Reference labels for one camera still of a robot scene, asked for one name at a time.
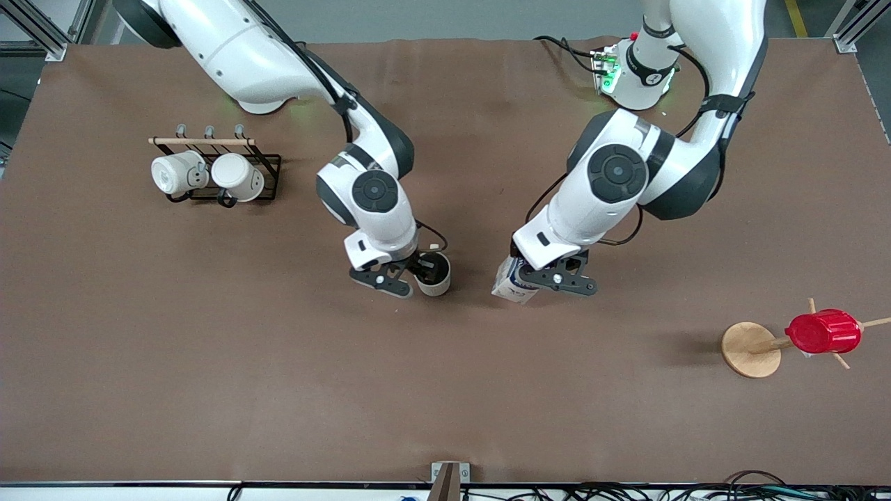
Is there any white mug with grey inside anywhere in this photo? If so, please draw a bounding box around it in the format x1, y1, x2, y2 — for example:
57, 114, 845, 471
416, 244, 452, 298

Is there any blue white milk carton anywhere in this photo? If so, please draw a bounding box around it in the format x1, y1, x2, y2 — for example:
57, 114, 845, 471
491, 255, 541, 306

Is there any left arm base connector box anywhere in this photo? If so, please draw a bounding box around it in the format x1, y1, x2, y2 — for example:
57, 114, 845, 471
590, 45, 622, 96

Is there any red plastic cup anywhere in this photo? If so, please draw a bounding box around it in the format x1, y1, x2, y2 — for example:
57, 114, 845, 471
785, 309, 862, 356

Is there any brown table cover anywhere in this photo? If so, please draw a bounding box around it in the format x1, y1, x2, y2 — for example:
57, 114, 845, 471
0, 38, 891, 486

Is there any wooden mug tree stand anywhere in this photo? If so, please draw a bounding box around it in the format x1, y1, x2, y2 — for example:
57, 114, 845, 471
721, 298, 891, 379

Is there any plain white mug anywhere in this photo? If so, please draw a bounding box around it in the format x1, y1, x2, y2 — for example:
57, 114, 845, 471
211, 152, 265, 203

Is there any white mug with printed base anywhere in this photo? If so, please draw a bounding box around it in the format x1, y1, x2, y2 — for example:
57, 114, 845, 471
151, 150, 210, 197

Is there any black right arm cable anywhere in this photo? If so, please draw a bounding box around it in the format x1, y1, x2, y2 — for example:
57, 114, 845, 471
244, 0, 450, 253

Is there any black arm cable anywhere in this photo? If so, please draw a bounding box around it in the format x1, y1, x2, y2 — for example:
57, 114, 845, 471
244, 0, 450, 253
524, 43, 712, 248

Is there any black wire mug rack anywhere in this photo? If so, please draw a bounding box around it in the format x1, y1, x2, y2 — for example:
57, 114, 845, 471
148, 123, 282, 208

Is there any black left base cable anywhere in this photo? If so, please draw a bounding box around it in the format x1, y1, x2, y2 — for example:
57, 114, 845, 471
535, 35, 601, 74

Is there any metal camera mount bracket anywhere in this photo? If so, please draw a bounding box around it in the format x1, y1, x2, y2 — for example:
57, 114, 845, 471
431, 461, 471, 501

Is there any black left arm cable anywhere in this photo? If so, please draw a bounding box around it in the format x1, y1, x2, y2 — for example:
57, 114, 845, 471
524, 43, 712, 248

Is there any black floor cable bundle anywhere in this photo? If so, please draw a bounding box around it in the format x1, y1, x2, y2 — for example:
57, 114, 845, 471
459, 471, 891, 501

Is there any aluminium frame post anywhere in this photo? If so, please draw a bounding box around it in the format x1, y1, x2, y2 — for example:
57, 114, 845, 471
0, 0, 90, 62
825, 0, 879, 55

